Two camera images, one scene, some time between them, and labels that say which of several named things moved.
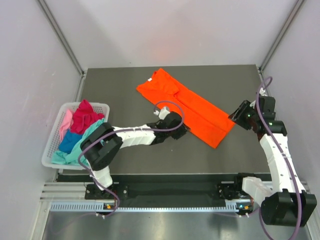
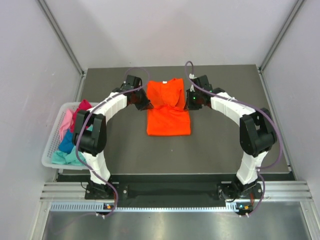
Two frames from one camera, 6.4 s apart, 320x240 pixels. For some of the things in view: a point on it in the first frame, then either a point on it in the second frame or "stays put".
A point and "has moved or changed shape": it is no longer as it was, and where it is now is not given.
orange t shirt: x=208 y=124 has moved or changed shape
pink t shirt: x=66 y=124 stays put
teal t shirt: x=75 y=156 stays put
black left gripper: x=182 y=130 → x=145 y=104
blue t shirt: x=69 y=140 stays put
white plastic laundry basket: x=54 y=142 stays put
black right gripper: x=237 y=116 → x=189 y=105
